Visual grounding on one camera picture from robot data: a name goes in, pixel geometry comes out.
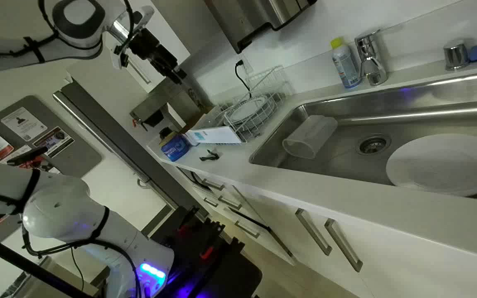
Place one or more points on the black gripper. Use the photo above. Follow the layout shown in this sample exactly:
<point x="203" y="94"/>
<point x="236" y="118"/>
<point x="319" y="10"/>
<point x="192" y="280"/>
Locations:
<point x="152" y="50"/>

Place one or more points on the black tongs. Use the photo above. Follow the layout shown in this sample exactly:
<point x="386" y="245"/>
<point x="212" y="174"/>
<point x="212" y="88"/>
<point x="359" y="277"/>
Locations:
<point x="208" y="156"/>

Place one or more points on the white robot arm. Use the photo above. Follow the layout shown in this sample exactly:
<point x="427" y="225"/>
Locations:
<point x="61" y="212"/>

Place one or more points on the brown cardboard box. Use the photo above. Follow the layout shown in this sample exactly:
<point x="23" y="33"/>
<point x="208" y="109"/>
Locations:
<point x="155" y="108"/>

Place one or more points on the long white cardboard box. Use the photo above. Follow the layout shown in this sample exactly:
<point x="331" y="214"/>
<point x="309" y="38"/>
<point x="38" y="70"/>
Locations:
<point x="213" y="134"/>

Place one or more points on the blue Maxwell House coffee tub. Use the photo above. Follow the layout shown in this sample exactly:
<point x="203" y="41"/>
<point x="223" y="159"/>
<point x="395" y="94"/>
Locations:
<point x="175" y="147"/>

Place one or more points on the stainless paper towel dispenser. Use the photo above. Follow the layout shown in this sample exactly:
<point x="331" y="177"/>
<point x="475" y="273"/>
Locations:
<point x="255" y="18"/>

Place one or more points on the grey notice board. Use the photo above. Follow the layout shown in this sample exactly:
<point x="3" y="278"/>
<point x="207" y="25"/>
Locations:
<point x="81" y="154"/>

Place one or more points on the dark printed poster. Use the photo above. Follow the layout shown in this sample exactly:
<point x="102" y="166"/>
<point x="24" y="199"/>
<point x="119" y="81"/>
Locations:
<point x="53" y="141"/>

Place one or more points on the white triangle sign sheet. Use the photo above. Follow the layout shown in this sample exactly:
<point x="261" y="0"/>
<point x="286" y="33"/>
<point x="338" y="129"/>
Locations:
<point x="23" y="123"/>

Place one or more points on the clear bottle with yellow cap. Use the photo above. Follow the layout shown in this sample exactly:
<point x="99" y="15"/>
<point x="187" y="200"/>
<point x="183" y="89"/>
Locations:
<point x="346" y="65"/>

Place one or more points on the stainless steel sink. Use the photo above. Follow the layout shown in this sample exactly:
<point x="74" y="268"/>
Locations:
<point x="354" y="118"/>

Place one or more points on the chrome faucet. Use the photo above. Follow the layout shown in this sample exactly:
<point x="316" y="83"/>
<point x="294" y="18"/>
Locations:
<point x="371" y="60"/>

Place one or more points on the chrome sink fitting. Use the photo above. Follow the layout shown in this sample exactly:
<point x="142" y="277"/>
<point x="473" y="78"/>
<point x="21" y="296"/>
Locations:
<point x="455" y="55"/>

